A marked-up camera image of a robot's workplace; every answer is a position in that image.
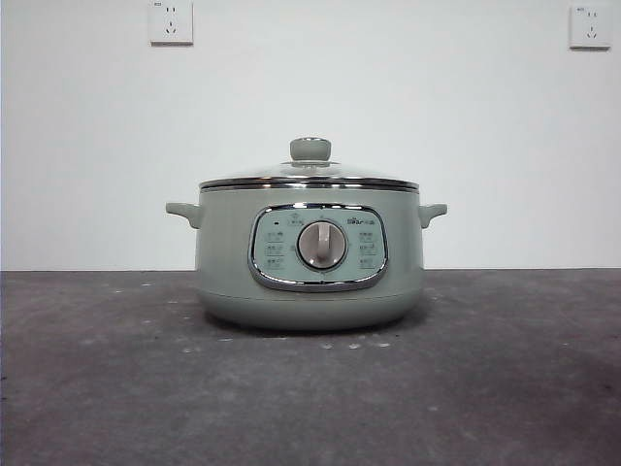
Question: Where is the glass lid with green knob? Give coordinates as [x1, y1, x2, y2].
[199, 137, 419, 191]

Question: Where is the pale green electric cooking pot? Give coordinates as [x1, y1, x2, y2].
[164, 183, 448, 333]

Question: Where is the white wall socket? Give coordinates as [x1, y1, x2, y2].
[569, 4, 612, 50]
[148, 0, 195, 48]

